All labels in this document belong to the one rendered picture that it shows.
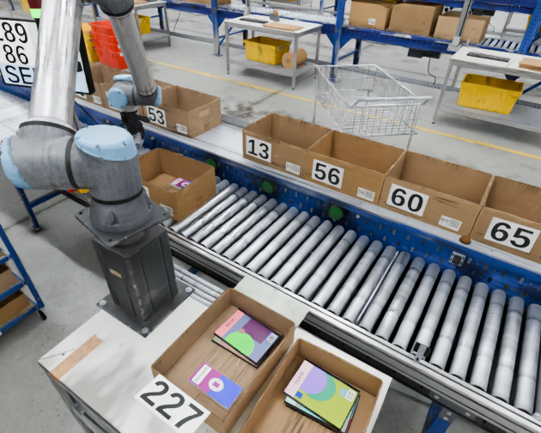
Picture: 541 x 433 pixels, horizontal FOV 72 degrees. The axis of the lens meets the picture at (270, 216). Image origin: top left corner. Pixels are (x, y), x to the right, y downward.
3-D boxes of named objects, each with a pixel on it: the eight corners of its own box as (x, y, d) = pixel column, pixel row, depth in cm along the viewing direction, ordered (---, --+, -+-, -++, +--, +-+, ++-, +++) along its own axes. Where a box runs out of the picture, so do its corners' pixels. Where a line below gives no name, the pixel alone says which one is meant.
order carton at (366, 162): (303, 179, 188) (306, 149, 178) (329, 157, 208) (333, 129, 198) (377, 206, 172) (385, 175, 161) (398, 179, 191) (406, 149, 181)
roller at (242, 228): (208, 257, 168) (206, 249, 165) (271, 203, 203) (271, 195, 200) (215, 261, 166) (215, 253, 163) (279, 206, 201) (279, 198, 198)
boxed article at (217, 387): (227, 411, 109) (227, 409, 108) (188, 382, 116) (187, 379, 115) (243, 391, 114) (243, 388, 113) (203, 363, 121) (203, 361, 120)
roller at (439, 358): (424, 372, 127) (428, 364, 123) (458, 279, 161) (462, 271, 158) (440, 380, 124) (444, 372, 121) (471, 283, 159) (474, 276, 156)
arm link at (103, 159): (137, 201, 106) (126, 144, 96) (75, 201, 105) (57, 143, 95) (147, 174, 119) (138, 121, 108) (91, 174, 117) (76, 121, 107)
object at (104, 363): (39, 365, 123) (36, 360, 121) (167, 262, 162) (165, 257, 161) (307, 596, 82) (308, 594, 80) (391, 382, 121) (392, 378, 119)
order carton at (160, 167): (123, 197, 195) (115, 169, 185) (163, 173, 216) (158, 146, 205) (179, 222, 180) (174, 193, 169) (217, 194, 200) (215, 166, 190)
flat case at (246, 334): (256, 366, 120) (256, 363, 119) (213, 334, 128) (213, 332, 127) (281, 337, 128) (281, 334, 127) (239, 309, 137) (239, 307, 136)
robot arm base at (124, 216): (109, 240, 107) (101, 213, 101) (79, 213, 117) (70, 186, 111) (166, 214, 118) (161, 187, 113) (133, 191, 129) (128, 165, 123)
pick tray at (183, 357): (154, 384, 116) (148, 366, 110) (230, 303, 142) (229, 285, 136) (225, 439, 104) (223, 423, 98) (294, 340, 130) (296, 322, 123)
